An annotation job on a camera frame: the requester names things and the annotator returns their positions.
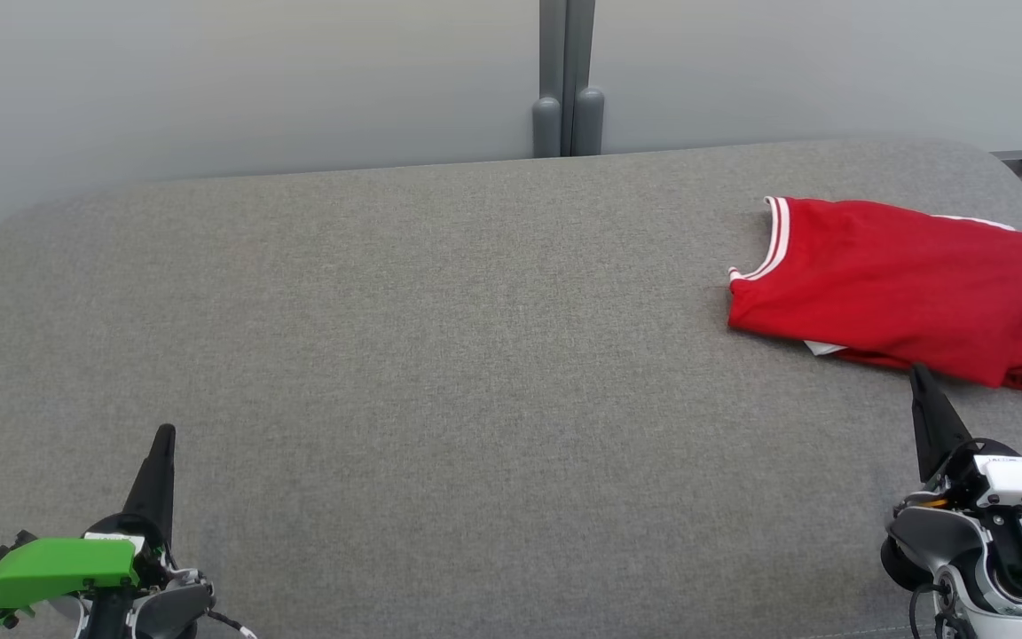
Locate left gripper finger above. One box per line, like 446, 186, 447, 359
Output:
120, 423, 178, 534

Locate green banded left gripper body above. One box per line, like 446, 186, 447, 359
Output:
0, 512, 174, 628

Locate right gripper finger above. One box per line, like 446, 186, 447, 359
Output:
908, 363, 974, 484

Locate red jersey with white trim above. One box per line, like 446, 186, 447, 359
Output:
727, 195, 1022, 396

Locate grey fabric sofa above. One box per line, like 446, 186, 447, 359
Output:
0, 138, 1022, 639

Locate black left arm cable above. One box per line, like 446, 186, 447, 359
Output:
205, 608, 256, 639

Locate grey partition post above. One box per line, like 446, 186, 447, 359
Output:
533, 0, 567, 159
567, 0, 606, 157

